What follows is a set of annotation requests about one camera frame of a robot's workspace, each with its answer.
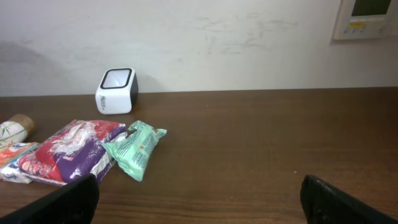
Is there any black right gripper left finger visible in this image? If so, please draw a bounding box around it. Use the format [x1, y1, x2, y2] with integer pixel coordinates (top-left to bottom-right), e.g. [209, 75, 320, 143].
[1, 174, 100, 224]

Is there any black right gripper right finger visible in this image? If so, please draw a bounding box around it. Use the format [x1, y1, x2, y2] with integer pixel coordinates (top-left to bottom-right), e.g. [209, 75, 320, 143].
[300, 175, 397, 224]

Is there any red purple floral pack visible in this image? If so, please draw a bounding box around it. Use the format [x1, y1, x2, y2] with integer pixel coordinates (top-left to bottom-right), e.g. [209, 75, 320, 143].
[17, 119, 127, 186]

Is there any teal tissue packet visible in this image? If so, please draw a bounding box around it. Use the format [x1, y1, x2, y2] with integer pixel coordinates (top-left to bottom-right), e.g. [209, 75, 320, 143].
[1, 153, 32, 184]

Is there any mint green wipes packet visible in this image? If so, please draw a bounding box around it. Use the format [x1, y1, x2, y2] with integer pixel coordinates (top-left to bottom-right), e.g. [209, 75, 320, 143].
[103, 121, 167, 182]

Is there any white tube with brown cap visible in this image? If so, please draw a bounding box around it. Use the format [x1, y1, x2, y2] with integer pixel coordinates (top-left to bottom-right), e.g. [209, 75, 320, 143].
[1, 114, 35, 149]

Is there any white black barcode scanner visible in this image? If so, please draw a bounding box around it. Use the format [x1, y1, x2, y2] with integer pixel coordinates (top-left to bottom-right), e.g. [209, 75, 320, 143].
[95, 68, 139, 114]

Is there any wall thermostat panel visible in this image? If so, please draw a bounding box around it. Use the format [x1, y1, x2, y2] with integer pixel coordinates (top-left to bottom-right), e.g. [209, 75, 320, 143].
[332, 0, 397, 40]

